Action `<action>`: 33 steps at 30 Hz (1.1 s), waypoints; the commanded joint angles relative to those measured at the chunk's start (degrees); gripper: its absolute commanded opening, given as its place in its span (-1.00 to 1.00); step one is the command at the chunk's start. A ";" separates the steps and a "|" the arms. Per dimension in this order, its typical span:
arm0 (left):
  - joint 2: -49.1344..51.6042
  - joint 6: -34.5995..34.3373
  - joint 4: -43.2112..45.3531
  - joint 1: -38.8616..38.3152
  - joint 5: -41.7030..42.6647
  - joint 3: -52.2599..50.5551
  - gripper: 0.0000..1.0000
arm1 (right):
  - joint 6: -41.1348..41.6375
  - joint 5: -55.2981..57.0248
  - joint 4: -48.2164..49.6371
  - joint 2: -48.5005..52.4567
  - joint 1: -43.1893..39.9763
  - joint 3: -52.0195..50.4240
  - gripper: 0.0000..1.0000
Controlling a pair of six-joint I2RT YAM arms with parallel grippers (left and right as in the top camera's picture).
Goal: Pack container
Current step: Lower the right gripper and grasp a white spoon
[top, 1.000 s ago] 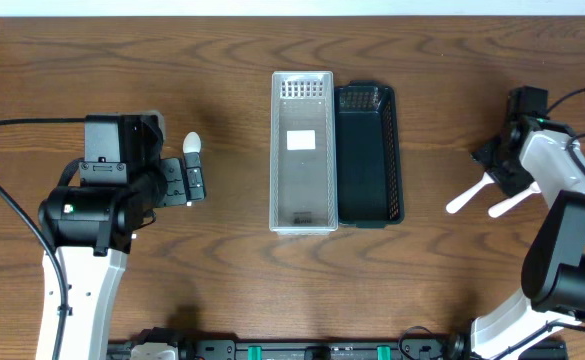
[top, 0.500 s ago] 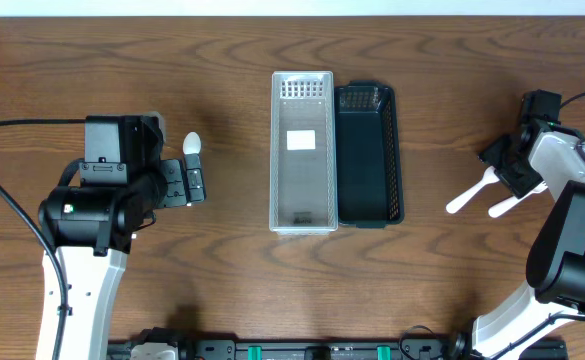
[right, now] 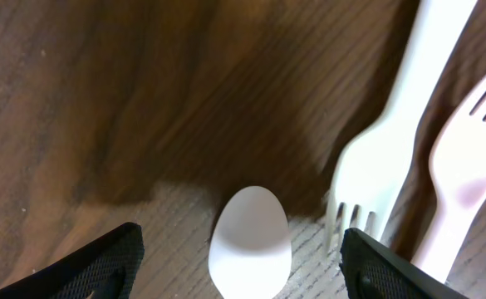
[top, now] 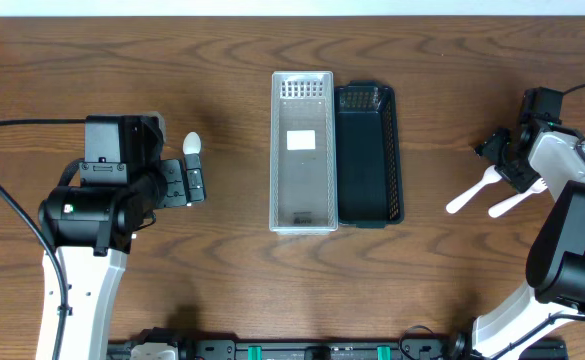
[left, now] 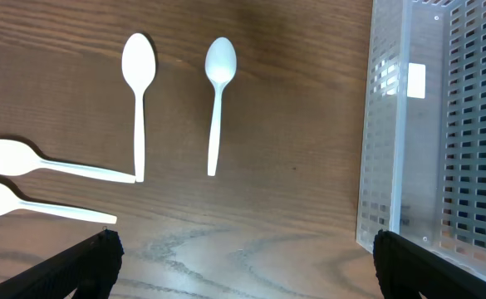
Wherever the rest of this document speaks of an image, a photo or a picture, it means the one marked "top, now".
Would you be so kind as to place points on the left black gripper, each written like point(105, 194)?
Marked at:
point(173, 182)

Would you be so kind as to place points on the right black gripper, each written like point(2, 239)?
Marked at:
point(494, 147)

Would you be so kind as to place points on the white plastic spoon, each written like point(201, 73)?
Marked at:
point(192, 144)
point(490, 176)

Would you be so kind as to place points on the white plastic fork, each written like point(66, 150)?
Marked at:
point(504, 206)

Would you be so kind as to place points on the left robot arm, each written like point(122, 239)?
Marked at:
point(89, 229)

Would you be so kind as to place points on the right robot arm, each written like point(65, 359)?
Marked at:
point(553, 292)

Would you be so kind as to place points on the clear plastic basket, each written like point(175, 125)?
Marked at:
point(303, 189)

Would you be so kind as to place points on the white label sticker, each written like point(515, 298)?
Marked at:
point(300, 140)

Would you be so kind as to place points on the black plastic basket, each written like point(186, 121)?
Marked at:
point(369, 176)

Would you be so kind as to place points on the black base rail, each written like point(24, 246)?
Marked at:
point(158, 343)

